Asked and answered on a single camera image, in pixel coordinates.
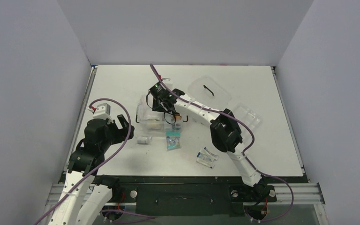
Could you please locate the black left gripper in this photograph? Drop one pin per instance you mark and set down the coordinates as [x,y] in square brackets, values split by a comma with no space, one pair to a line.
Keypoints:
[122,133]

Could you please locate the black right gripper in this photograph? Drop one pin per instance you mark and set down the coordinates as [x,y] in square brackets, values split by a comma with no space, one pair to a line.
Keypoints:
[164,101]

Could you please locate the clear plastic medicine box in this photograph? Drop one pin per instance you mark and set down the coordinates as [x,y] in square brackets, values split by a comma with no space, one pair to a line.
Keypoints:
[144,112]

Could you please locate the teal packet of supplies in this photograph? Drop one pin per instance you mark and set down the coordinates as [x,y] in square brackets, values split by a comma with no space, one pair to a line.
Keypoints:
[173,140]

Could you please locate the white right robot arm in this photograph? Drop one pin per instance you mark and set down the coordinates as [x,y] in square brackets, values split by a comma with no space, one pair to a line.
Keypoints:
[225,133]

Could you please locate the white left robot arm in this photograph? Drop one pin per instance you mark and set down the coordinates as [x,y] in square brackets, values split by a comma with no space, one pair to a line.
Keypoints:
[84,192]

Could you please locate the white bandage roll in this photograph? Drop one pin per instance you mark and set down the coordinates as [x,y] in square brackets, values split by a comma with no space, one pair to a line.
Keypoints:
[143,140]

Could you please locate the clear plastic box lid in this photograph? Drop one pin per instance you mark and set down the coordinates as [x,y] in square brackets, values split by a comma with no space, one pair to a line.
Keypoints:
[207,91]

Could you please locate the blue white wipe packets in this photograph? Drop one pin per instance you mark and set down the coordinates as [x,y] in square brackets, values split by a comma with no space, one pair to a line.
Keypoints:
[206,158]

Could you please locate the clear plastic divider tray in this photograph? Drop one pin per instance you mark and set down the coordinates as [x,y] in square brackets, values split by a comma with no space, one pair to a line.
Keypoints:
[249,117]

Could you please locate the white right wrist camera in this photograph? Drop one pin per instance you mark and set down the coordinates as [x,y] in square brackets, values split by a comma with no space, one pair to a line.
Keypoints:
[167,81]

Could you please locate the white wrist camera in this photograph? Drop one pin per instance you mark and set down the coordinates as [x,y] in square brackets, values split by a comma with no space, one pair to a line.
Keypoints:
[102,111]
[167,81]

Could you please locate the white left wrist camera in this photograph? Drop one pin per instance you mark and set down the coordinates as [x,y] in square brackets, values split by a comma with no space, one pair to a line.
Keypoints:
[102,111]

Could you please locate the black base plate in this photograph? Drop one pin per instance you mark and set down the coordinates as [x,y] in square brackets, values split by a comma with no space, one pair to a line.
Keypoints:
[183,196]

